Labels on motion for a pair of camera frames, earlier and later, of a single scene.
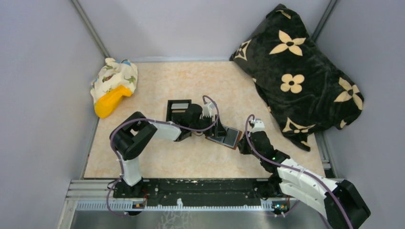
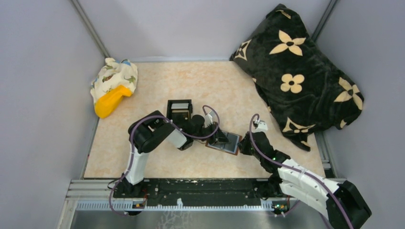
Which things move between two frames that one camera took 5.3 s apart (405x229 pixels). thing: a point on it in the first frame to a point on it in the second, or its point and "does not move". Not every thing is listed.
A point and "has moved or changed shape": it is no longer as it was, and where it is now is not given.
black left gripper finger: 219,130 to 221,137
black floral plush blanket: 306,93 does not move
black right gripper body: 251,139 does not move
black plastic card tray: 177,111 does not move
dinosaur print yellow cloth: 115,79 does not move
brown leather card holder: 231,139 has moved or changed shape
